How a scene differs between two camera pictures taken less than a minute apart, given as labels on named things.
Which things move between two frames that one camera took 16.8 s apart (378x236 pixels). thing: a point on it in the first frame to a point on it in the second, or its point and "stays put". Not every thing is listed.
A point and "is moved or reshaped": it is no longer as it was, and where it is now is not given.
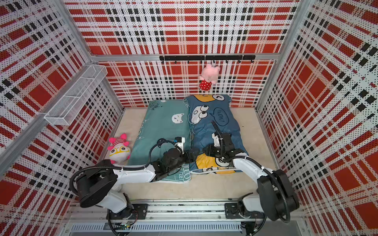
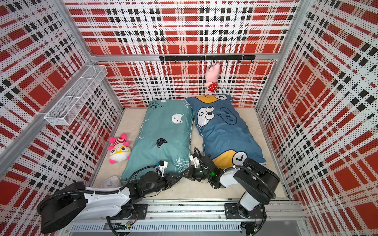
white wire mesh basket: (67, 106) stays put
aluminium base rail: (208, 217) stays put
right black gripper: (209, 151) to (191, 170)
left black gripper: (189, 160) to (169, 180)
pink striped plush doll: (120, 151) stays put
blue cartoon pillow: (202, 110) is moved or reshaped
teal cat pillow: (162, 120) stays put
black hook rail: (213, 58) stays put
